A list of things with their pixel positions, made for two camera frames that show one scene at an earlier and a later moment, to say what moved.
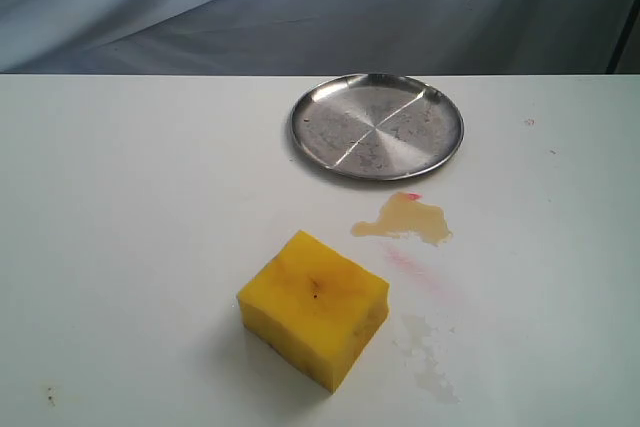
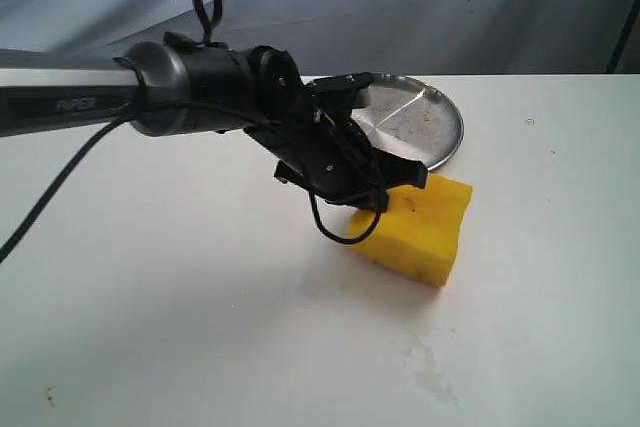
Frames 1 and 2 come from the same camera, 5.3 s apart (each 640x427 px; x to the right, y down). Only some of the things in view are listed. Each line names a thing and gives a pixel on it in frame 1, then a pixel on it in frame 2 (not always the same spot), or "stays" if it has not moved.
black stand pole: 624,34 stays
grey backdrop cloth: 313,10 stays
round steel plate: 379,127 stays
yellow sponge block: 314,309 to 418,231
